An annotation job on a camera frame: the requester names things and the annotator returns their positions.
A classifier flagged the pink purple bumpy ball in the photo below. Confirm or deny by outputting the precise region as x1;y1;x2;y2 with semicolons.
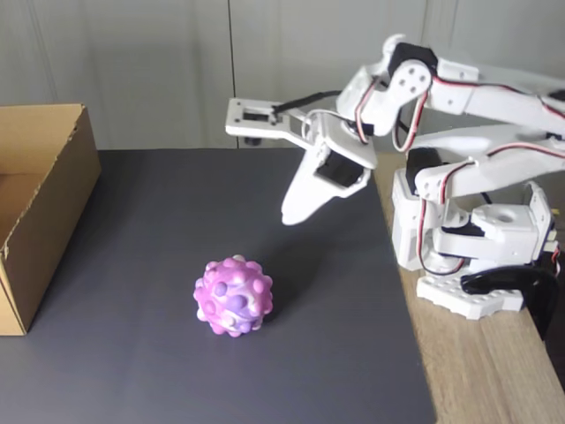
192;254;275;339

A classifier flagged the brown cardboard box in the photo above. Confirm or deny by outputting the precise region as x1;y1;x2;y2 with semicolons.
0;103;102;337

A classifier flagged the dark grey table mat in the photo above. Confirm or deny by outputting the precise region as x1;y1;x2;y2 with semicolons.
0;148;439;424

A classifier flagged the black table clamp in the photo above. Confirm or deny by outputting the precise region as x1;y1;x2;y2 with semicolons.
461;264;561;341

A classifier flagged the red white black servo wire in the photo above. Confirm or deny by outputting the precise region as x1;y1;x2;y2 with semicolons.
417;143;565;277
390;72;565;155
355;81;381;145

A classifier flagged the black camera cable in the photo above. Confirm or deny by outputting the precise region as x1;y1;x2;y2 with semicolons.
271;90;344;117

